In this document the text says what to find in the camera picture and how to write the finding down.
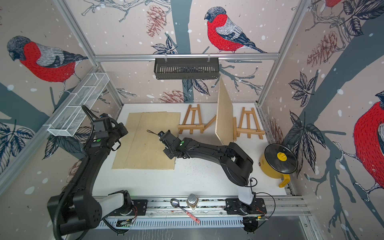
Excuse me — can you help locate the plywood board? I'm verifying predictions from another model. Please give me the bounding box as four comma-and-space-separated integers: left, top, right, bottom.
215, 78, 234, 145
123, 112, 181, 170
112, 113, 142, 170

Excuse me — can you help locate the wooden easel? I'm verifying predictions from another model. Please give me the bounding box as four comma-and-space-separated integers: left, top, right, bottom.
204, 116, 237, 142
233, 107, 266, 141
177, 104, 205, 135

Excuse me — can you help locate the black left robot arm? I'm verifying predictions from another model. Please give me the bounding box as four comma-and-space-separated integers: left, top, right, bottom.
47, 105, 133, 240

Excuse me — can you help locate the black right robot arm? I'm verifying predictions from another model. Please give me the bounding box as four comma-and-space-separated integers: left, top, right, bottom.
157, 131, 254, 206

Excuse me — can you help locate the small metal cup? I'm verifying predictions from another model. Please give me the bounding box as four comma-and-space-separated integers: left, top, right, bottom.
186, 194, 199, 210

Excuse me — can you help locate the black hanging basket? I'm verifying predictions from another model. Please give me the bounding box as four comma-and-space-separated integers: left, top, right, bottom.
154, 58, 220, 80

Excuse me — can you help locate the yellow pot black lid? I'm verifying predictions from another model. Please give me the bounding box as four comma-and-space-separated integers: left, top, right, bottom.
259, 144, 298, 188

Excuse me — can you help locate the white wire mesh basket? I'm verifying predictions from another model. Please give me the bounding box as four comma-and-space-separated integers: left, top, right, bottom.
48, 73, 110, 137

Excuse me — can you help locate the metal spoon red handle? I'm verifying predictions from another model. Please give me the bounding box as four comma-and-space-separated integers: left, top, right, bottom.
170, 198, 201, 225

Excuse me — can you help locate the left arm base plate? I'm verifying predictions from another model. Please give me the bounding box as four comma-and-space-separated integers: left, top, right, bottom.
109, 199, 148, 217

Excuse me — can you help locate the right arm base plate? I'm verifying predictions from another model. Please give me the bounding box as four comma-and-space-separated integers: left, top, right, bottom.
224, 197, 267, 216

